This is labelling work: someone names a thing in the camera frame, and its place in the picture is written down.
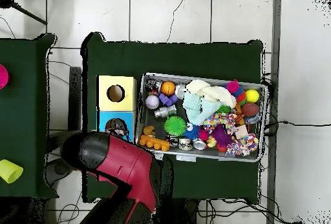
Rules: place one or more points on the pink spiky ball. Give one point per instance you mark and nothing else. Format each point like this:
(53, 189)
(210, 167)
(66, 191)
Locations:
(232, 86)

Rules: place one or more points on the small orange basketball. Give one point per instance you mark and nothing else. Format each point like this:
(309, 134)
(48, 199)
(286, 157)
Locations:
(168, 87)

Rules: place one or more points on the green spiky ball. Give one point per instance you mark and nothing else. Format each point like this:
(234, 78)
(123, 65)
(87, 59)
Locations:
(175, 126)

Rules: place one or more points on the orange rubber toy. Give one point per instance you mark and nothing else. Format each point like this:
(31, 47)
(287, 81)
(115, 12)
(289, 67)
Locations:
(154, 143)

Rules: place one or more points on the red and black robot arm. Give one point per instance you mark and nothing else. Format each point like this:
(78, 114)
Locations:
(121, 164)

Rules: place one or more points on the pink round cup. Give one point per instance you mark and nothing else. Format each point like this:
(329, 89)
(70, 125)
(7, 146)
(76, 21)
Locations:
(2, 77)

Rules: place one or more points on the polka dot cloth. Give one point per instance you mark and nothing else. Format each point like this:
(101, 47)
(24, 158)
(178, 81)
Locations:
(221, 122)

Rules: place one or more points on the clear mesh bin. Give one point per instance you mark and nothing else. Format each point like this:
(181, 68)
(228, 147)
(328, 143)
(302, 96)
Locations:
(248, 157)

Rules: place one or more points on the white ball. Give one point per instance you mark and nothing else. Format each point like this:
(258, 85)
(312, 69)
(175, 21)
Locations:
(152, 102)

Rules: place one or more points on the silver can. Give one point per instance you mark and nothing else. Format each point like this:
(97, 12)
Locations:
(181, 91)

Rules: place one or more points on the green side table cloth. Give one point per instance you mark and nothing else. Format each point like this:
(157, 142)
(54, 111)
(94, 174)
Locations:
(31, 69)

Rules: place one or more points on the yellow-green cup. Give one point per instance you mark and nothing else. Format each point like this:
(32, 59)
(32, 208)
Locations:
(10, 171)

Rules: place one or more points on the mint green cloth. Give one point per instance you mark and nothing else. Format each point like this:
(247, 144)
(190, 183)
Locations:
(194, 108)

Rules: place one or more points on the cream yellow cloth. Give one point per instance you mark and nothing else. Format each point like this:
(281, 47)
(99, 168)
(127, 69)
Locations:
(212, 92)

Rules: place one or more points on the wooden box with three holes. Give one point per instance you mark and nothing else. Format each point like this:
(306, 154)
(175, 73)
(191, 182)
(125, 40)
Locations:
(103, 92)

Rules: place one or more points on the brown toy football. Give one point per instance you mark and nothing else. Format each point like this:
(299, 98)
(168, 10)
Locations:
(250, 109)

